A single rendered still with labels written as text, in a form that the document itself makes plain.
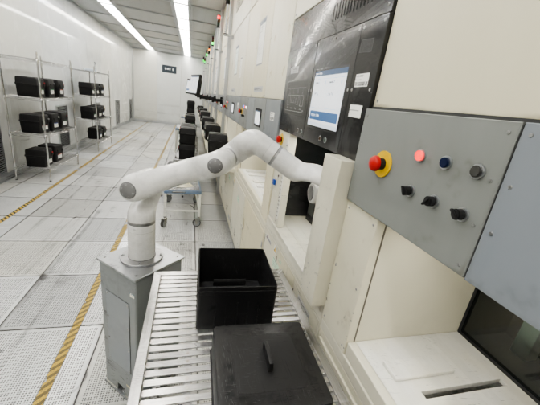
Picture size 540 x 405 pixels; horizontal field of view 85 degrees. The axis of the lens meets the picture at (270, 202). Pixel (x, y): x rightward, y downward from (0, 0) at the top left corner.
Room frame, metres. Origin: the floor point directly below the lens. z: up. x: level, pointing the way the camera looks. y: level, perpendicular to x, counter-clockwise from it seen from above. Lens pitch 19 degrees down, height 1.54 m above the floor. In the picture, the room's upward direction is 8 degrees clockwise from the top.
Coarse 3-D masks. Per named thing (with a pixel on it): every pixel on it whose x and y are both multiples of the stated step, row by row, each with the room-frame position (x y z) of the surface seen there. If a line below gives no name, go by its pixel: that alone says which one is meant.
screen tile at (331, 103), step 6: (330, 78) 1.18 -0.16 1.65; (336, 78) 1.14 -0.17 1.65; (330, 84) 1.17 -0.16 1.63; (336, 84) 1.13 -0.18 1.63; (342, 84) 1.08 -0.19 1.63; (330, 90) 1.16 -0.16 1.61; (336, 90) 1.12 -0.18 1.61; (330, 102) 1.15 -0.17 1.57; (336, 102) 1.10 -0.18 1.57; (330, 108) 1.14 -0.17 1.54; (336, 108) 1.09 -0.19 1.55
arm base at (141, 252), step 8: (128, 224) 1.19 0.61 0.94; (128, 232) 1.19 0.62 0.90; (136, 232) 1.17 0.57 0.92; (144, 232) 1.18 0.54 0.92; (152, 232) 1.21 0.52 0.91; (128, 240) 1.19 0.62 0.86; (136, 240) 1.17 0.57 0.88; (144, 240) 1.18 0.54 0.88; (152, 240) 1.21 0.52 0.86; (128, 248) 1.19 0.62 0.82; (136, 248) 1.17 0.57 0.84; (144, 248) 1.18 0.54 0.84; (152, 248) 1.21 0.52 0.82; (120, 256) 1.19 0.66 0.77; (128, 256) 1.20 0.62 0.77; (136, 256) 1.17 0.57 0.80; (144, 256) 1.18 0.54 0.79; (152, 256) 1.21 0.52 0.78; (160, 256) 1.24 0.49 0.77; (128, 264) 1.14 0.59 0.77; (136, 264) 1.15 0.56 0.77; (144, 264) 1.15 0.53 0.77; (152, 264) 1.17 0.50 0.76
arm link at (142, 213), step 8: (152, 168) 1.32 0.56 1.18; (144, 200) 1.25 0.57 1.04; (152, 200) 1.26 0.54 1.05; (136, 208) 1.20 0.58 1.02; (144, 208) 1.21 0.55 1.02; (152, 208) 1.23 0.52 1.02; (128, 216) 1.19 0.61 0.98; (136, 216) 1.17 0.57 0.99; (144, 216) 1.18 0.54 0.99; (152, 216) 1.21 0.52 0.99; (136, 224) 1.17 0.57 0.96; (144, 224) 1.18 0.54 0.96; (152, 224) 1.21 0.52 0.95
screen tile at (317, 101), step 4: (316, 80) 1.31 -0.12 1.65; (320, 80) 1.27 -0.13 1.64; (324, 80) 1.24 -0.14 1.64; (316, 84) 1.31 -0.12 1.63; (320, 84) 1.27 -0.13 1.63; (316, 88) 1.30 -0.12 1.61; (320, 88) 1.26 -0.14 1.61; (324, 88) 1.22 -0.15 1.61; (324, 92) 1.22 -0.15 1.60; (316, 96) 1.29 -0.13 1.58; (320, 96) 1.25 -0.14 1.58; (324, 96) 1.21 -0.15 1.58; (316, 100) 1.28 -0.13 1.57; (320, 100) 1.24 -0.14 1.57; (324, 100) 1.20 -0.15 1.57; (312, 104) 1.31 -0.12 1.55; (316, 104) 1.27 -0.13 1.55; (320, 104) 1.23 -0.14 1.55
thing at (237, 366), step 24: (216, 336) 0.70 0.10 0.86; (240, 336) 0.71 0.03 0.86; (264, 336) 0.72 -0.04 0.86; (288, 336) 0.74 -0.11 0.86; (216, 360) 0.62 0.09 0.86; (240, 360) 0.62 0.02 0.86; (264, 360) 0.64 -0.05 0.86; (288, 360) 0.65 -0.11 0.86; (312, 360) 0.66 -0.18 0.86; (216, 384) 0.55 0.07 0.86; (240, 384) 0.55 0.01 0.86; (264, 384) 0.56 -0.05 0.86; (288, 384) 0.57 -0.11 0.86; (312, 384) 0.58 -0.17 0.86
